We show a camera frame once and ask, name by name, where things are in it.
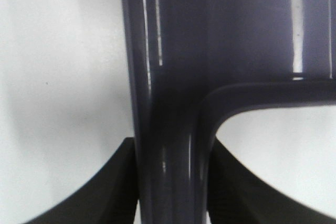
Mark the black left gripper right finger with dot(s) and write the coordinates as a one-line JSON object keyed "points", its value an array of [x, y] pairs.
{"points": [[236, 195]]}

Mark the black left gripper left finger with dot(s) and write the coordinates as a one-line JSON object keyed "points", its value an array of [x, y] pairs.
{"points": [[110, 196]]}

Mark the purple plastic dustpan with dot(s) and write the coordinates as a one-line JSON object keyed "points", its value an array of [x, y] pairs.
{"points": [[195, 63]]}

